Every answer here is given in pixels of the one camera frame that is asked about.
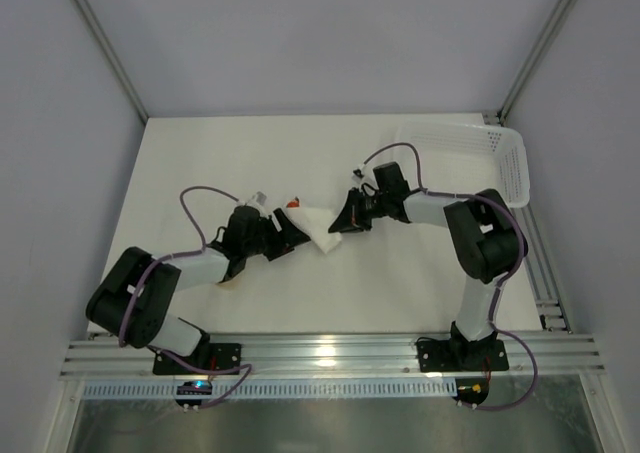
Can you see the white plastic basket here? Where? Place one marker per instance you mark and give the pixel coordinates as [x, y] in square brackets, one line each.
[465, 158]

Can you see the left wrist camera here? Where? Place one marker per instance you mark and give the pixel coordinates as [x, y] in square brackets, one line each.
[258, 200]

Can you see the aluminium mounting rail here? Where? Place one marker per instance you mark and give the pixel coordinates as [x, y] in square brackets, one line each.
[324, 355]

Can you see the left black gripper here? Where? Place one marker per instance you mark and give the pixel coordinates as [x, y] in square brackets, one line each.
[275, 233]

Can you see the white slotted cable duct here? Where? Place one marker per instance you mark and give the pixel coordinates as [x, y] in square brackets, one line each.
[255, 389]

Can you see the beige utensil case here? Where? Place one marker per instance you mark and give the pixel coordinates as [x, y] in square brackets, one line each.
[230, 284]

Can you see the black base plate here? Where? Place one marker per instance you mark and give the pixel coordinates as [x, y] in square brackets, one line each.
[460, 355]
[225, 355]

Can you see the right aluminium frame post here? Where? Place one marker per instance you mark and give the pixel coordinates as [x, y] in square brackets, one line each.
[551, 28]

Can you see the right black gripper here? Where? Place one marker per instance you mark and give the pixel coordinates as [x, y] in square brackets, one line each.
[361, 207]

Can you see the aluminium frame post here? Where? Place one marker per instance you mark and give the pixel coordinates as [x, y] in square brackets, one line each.
[110, 56]
[551, 28]

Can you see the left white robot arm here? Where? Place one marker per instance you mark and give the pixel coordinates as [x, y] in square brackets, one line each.
[132, 301]

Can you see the left aluminium frame post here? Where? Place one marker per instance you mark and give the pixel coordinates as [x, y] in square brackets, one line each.
[110, 56]

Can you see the white paper napkin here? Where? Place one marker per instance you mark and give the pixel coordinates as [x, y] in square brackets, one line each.
[315, 223]

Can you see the right side aluminium rail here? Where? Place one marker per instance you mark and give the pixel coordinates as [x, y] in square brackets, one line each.
[546, 289]

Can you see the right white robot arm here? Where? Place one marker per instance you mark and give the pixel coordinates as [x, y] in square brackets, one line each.
[488, 245]

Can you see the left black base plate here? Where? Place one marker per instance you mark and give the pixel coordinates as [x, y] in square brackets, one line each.
[225, 355]

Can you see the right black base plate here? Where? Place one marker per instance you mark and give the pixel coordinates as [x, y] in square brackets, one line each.
[460, 355]

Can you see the orange plastic spoon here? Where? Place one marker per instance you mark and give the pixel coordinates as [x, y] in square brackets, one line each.
[293, 203]

